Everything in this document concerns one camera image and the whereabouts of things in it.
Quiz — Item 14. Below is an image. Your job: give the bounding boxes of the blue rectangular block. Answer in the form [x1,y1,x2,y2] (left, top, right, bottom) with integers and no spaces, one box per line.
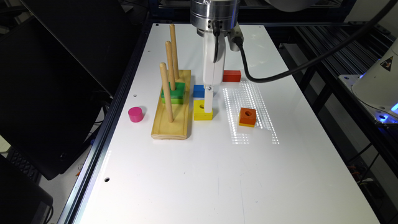
[193,85,205,98]

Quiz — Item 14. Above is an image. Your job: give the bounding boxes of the yellow block under orange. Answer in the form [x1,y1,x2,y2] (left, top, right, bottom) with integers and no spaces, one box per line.
[238,123,255,128]

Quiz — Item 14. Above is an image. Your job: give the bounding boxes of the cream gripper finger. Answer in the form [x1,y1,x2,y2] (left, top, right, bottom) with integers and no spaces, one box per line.
[204,85,214,113]

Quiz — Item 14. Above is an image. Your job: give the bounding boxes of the middle wooden peg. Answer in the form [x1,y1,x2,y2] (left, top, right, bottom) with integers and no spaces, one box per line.
[165,41,176,91]

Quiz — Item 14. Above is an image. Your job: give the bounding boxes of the pink cylinder block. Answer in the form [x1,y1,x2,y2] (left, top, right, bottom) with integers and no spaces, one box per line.
[128,107,144,123]

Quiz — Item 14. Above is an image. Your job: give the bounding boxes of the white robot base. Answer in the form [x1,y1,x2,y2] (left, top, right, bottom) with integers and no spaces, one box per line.
[339,42,397,126]

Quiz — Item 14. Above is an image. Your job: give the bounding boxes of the wooden peg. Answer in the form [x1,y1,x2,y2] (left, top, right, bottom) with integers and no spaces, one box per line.
[159,62,174,123]
[169,24,180,80]
[165,41,176,91]

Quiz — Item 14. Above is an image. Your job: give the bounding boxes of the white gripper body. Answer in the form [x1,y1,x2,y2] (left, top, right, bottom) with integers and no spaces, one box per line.
[203,32,225,85]

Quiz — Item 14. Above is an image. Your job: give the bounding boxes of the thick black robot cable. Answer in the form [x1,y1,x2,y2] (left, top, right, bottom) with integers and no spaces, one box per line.
[228,0,398,84]

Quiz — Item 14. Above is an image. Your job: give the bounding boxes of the large black panel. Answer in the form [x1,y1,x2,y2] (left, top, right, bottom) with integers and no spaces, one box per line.
[1,0,137,180]

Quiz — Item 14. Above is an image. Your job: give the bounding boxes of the light green square block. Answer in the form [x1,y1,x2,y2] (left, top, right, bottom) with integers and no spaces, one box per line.
[161,98,184,105]

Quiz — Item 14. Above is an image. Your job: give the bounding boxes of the yellow square block with hole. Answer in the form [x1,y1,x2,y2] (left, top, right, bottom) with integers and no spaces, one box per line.
[193,100,213,121]

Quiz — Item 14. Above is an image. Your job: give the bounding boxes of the orange square block with hole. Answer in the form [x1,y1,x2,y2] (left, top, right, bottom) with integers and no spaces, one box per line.
[239,108,257,124]

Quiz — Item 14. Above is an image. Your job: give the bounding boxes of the dark green square block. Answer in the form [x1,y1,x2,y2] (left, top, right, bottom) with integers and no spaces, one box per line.
[170,82,185,99]

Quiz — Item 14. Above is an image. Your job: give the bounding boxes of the front wooden peg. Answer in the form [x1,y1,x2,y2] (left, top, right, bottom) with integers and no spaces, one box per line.
[159,62,174,123]

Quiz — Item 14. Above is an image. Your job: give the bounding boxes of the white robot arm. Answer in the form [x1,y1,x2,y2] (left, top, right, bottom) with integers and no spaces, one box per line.
[190,0,244,113]

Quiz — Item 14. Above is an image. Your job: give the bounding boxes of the red rectangular block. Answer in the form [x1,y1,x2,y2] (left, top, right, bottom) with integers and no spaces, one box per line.
[223,70,241,82]

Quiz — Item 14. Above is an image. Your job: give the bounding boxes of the wooden peg base board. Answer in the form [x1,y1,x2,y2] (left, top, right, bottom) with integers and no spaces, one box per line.
[150,69,192,141]

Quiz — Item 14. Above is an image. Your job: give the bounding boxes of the rear wooden peg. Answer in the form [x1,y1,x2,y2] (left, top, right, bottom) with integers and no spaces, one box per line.
[169,24,180,80]

